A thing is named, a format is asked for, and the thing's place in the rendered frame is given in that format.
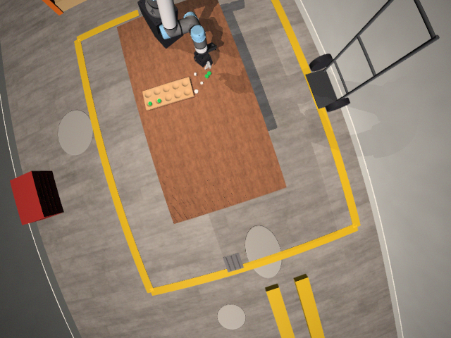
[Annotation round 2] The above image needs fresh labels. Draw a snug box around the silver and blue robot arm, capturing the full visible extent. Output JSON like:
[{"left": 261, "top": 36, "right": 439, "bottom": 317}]
[{"left": 145, "top": 0, "right": 217, "bottom": 54}]

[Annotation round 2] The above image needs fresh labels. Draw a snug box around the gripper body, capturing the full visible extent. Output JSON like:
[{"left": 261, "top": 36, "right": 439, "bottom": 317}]
[{"left": 194, "top": 49, "right": 211, "bottom": 67}]

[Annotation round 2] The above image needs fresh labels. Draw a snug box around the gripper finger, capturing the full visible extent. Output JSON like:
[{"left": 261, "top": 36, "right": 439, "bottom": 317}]
[{"left": 205, "top": 58, "right": 213, "bottom": 70}]

